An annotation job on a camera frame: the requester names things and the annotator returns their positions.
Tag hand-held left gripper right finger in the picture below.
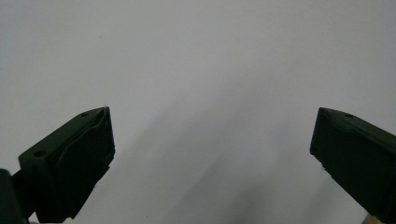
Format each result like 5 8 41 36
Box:
309 106 396 224

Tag light wooden table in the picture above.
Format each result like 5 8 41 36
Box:
361 212 389 224

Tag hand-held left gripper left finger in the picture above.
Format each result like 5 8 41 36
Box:
17 105 117 224

